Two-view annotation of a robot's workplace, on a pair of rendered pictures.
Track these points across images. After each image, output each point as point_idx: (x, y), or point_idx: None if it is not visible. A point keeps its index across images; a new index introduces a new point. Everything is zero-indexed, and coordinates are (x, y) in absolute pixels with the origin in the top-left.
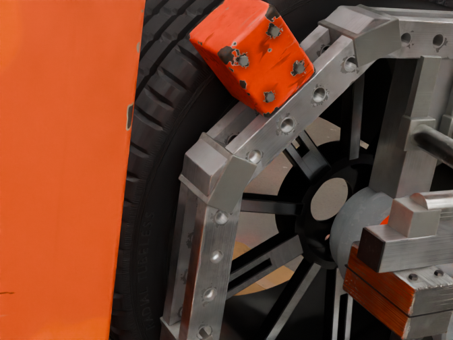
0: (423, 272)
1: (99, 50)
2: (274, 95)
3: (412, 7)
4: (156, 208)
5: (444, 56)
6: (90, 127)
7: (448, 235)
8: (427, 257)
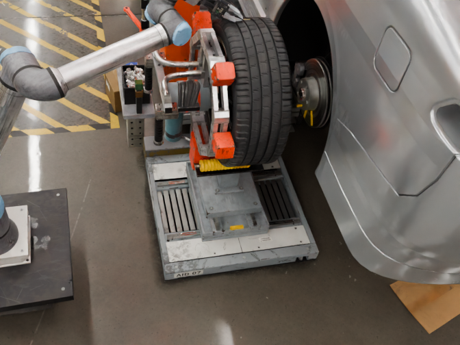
0: (150, 55)
1: None
2: (193, 30)
3: (224, 45)
4: None
5: (203, 50)
6: None
7: (152, 53)
8: (152, 55)
